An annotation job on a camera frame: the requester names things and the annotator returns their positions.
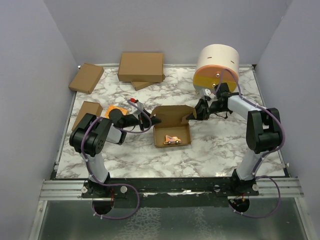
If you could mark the aluminium rail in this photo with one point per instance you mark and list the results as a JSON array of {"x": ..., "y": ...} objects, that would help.
[{"x": 61, "y": 190}]

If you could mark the folded cardboard box back left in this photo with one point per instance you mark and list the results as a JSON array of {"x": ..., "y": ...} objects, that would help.
[{"x": 86, "y": 78}]

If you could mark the brown cardboard box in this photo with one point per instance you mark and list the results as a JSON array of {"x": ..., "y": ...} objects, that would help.
[{"x": 173, "y": 123}]

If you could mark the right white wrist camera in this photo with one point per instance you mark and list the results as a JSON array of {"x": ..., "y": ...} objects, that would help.
[{"x": 207, "y": 94}]

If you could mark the large folded cardboard box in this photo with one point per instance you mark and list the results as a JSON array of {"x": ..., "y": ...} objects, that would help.
[{"x": 141, "y": 67}]

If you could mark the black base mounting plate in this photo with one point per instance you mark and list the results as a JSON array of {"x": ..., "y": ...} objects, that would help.
[{"x": 166, "y": 192}]

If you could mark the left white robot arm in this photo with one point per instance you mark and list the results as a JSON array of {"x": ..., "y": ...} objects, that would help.
[{"x": 90, "y": 135}]

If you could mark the small orange toy car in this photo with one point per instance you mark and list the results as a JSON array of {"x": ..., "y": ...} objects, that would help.
[{"x": 172, "y": 140}]

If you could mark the round pastel drawer cabinet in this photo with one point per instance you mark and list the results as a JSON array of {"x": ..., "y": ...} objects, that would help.
[{"x": 217, "y": 64}]

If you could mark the small cardboard box under stack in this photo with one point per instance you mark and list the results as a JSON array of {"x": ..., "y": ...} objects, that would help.
[{"x": 141, "y": 85}]

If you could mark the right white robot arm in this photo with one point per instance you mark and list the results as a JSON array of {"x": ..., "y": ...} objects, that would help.
[{"x": 264, "y": 132}]

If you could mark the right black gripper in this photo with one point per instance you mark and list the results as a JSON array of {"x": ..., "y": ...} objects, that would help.
[{"x": 200, "y": 107}]

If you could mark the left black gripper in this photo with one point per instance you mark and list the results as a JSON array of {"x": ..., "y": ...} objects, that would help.
[{"x": 143, "y": 121}]

